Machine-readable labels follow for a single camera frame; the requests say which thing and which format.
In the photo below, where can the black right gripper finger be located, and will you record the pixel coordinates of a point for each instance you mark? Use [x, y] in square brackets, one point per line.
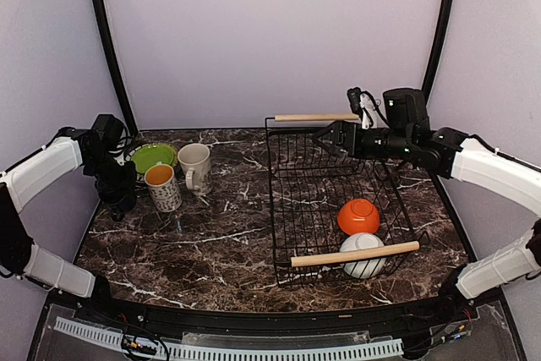
[329, 132]
[325, 144]

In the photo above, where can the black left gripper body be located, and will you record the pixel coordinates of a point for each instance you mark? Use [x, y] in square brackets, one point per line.
[112, 178]

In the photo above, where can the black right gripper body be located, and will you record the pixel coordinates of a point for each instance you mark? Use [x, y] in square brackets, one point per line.
[366, 149]

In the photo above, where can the white plate with black stripes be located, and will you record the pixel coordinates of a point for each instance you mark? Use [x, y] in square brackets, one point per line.
[135, 154]

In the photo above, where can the green leaf-shaped dish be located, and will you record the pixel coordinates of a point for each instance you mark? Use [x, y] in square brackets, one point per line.
[148, 156]

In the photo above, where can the white cup with black characters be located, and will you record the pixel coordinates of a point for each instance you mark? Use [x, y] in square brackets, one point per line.
[163, 188]

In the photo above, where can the orange bowl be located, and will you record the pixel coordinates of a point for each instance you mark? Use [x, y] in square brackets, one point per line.
[358, 216]

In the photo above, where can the white mug with grey pattern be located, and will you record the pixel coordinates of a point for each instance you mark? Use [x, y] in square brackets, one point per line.
[196, 165]

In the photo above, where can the dark green cup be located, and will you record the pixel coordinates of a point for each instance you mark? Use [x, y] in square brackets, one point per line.
[120, 205]

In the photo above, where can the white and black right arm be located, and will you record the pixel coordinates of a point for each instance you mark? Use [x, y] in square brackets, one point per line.
[407, 135]

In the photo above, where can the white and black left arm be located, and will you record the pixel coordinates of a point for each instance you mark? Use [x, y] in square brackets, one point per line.
[50, 186]

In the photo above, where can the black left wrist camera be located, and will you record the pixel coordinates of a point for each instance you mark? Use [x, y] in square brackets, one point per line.
[119, 153]

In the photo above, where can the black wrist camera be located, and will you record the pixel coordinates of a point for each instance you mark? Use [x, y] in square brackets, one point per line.
[362, 106]
[119, 153]

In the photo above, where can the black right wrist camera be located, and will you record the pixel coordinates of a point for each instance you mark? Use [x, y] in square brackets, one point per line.
[362, 106]

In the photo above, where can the white slotted cable duct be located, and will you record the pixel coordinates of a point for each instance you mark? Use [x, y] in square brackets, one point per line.
[199, 346]

